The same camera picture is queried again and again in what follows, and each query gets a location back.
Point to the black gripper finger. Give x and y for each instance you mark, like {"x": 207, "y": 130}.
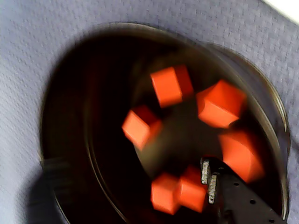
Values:
{"x": 238, "y": 205}
{"x": 46, "y": 205}

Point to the red cube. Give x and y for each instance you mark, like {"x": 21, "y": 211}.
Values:
{"x": 240, "y": 158}
{"x": 167, "y": 88}
{"x": 219, "y": 105}
{"x": 191, "y": 193}
{"x": 137, "y": 128}
{"x": 163, "y": 193}

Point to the black metal bucket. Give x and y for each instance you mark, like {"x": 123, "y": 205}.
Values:
{"x": 93, "y": 105}

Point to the blue woven table cloth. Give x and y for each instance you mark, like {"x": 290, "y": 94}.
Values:
{"x": 46, "y": 35}

